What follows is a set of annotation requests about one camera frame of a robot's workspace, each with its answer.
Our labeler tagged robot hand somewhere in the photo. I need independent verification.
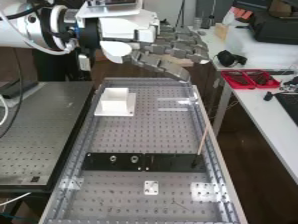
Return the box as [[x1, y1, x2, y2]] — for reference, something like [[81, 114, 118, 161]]
[[74, 0, 211, 83]]

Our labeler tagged small white box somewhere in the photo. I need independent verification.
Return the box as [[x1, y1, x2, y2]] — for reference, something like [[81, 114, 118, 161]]
[[93, 87, 138, 118]]

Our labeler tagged red tray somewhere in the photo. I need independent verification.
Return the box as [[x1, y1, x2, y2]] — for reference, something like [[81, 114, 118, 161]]
[[219, 69, 258, 90], [245, 68, 282, 89]]

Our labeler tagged white desk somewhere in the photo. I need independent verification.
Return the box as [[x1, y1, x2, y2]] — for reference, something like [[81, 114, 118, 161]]
[[211, 73, 298, 186], [187, 18, 298, 73]]

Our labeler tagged black case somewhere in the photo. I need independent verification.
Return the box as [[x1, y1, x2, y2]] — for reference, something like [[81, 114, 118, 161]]
[[246, 9, 298, 46]]

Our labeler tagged thin stick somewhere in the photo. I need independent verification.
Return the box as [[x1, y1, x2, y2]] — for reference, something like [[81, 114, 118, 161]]
[[191, 114, 214, 168]]

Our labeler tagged clear box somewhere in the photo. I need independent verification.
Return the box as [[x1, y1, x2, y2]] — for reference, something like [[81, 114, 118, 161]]
[[38, 77, 250, 224]]

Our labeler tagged black plate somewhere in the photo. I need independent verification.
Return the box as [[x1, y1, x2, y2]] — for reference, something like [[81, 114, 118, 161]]
[[84, 152, 207, 174]]

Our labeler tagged black keyboard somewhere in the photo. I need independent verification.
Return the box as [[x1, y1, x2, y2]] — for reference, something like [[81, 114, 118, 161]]
[[274, 92, 298, 127]]

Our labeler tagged small white square plate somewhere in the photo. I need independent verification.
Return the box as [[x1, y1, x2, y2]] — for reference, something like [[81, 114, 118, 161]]
[[142, 180, 161, 196]]

